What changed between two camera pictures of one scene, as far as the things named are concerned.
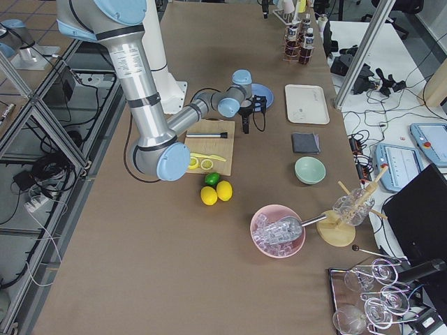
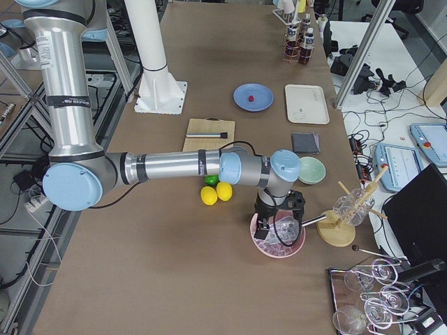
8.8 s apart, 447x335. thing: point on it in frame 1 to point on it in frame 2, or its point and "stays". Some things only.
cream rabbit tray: x=306 y=104 stays
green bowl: x=309 y=170 stays
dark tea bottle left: x=292 y=45 stays
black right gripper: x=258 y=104 to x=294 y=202
